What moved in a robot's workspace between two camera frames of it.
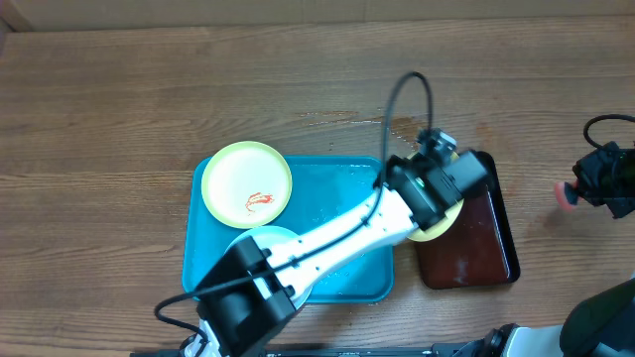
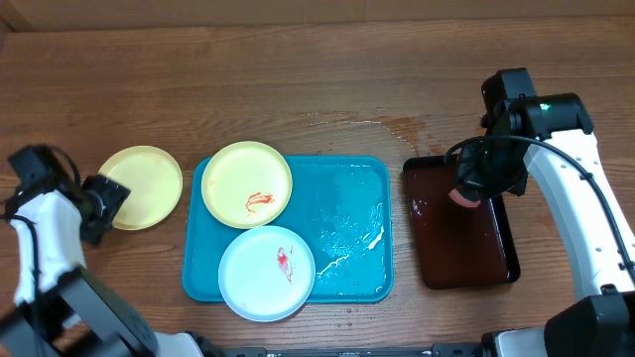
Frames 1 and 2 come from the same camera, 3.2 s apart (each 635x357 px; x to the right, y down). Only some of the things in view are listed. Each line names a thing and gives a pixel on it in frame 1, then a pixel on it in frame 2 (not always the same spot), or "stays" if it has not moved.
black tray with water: [478, 247] stays
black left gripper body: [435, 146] -> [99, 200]
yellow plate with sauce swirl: [246, 184] stays
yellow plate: [444, 225] -> [154, 179]
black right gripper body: [581, 183] -> [476, 177]
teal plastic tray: [318, 184] stays
